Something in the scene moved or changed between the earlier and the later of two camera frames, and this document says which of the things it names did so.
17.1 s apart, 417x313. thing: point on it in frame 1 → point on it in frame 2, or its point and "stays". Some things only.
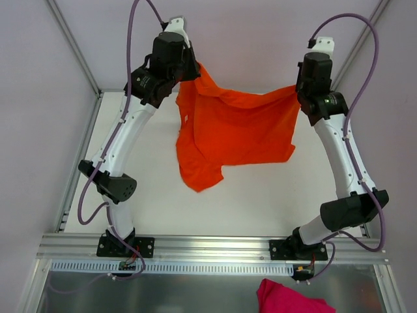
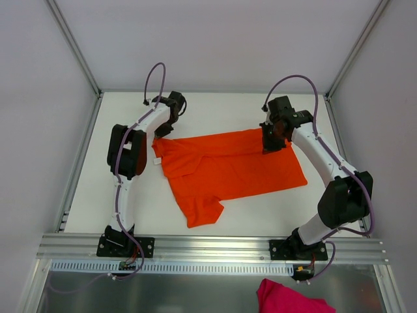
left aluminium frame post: x=75 y=47 stays
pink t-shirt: x=275 y=297 stays
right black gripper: x=300 y=85 → x=270 y=140
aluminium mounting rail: x=66 y=248 stays
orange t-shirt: x=218 y=127 → x=202 y=169
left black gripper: x=192 y=68 → x=163 y=130
